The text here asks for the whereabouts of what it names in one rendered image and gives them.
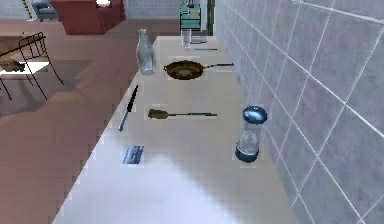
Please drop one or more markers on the clear glass bottle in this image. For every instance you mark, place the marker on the clear glass bottle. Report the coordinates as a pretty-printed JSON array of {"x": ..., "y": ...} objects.
[{"x": 145, "y": 55}]

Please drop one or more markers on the clear glass cup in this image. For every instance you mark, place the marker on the clear glass cup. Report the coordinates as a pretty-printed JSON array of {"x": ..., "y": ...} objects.
[{"x": 186, "y": 38}]

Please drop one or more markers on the grey blue armchair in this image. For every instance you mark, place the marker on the grey blue armchair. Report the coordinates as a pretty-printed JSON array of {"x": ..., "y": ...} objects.
[{"x": 46, "y": 10}]

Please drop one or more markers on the brown frying pan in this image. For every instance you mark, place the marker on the brown frying pan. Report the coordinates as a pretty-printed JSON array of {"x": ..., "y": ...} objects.
[{"x": 184, "y": 69}]

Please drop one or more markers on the thin grey utensil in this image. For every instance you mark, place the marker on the thin grey utensil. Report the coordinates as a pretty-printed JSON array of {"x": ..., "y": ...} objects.
[{"x": 205, "y": 49}]

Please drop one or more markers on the blue card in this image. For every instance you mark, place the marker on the blue card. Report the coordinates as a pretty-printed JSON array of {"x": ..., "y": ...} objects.
[{"x": 133, "y": 154}]

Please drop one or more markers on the red sofa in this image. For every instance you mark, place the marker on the red sofa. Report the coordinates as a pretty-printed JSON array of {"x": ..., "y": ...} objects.
[{"x": 90, "y": 15}]

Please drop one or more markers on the blue capped glass shaker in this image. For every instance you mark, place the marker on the blue capped glass shaker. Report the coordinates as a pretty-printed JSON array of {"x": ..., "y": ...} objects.
[{"x": 250, "y": 136}]

